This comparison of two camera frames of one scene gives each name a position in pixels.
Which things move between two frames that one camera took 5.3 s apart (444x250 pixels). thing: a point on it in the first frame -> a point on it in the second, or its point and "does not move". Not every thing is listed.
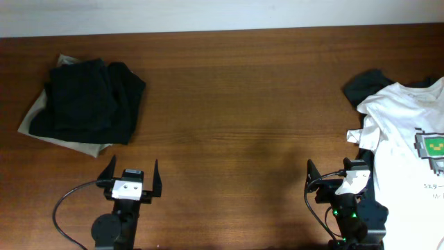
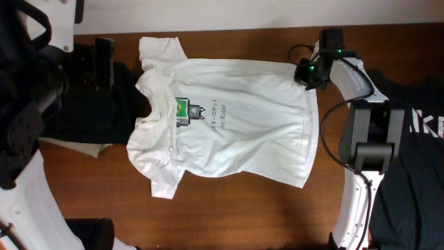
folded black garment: (87, 101) does not move
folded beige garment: (91, 148) does not move
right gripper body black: (327, 195) -> (308, 73)
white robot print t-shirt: (404, 126) -> (244, 119)
